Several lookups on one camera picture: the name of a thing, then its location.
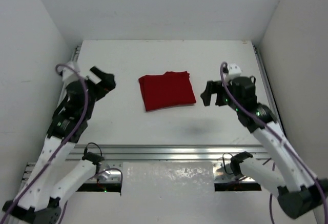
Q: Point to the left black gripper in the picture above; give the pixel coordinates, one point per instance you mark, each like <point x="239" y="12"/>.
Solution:
<point x="97" y="86"/>

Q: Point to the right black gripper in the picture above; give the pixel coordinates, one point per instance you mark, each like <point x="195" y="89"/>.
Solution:
<point x="212" y="88"/>

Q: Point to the red t-shirt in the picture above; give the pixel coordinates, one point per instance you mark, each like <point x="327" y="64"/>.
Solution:
<point x="167" y="90"/>

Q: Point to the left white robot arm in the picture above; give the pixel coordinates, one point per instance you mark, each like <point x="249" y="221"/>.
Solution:
<point x="51" y="162"/>

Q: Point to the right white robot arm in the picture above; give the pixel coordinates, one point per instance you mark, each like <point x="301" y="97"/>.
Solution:
<point x="297" y="189"/>

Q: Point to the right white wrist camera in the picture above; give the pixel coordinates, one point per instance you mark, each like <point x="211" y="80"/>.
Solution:
<point x="231" y="71"/>

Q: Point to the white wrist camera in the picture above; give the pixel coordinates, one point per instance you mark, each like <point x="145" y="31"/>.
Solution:
<point x="231" y="71"/>
<point x="67" y="74"/>

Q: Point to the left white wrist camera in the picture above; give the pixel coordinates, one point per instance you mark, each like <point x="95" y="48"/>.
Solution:
<point x="67" y="74"/>

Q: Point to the aluminium rail frame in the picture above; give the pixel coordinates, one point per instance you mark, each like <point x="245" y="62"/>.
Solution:
<point x="166" y="155"/>

